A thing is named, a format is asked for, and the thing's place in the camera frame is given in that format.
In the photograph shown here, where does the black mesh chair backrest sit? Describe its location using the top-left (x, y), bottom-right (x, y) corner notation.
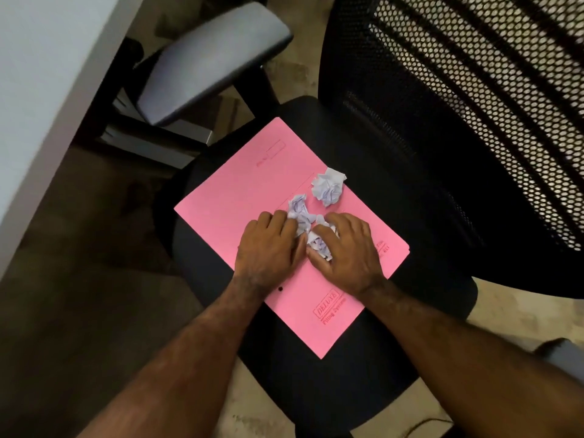
top-left (317, 0), bottom-right (584, 288)

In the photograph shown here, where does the white paper ball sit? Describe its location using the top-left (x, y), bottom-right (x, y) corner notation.
top-left (308, 215), bottom-right (339, 262)
top-left (287, 193), bottom-right (318, 238)
top-left (311, 167), bottom-right (348, 207)

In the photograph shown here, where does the black office chair seat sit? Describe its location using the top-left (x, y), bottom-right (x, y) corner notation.
top-left (153, 96), bottom-right (480, 438)

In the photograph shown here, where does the person's right forearm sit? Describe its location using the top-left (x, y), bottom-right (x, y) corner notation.
top-left (360, 279), bottom-right (584, 438)

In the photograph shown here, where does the person's right hand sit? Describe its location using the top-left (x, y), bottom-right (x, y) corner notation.
top-left (306, 212), bottom-right (389, 299)

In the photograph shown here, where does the person's left hand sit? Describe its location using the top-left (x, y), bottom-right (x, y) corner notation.
top-left (234, 209), bottom-right (309, 300)

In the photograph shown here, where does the person's left forearm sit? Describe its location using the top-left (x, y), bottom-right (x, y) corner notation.
top-left (77, 273), bottom-right (275, 438)

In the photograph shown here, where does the grey chair armrest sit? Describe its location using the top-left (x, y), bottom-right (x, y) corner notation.
top-left (136, 2), bottom-right (294, 127)
top-left (534, 337), bottom-right (584, 384)

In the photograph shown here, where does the black cable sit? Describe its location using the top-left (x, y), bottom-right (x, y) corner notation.
top-left (401, 417), bottom-right (453, 438)

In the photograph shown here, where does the pink paper file folder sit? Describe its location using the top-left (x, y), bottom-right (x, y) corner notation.
top-left (174, 116), bottom-right (411, 360)

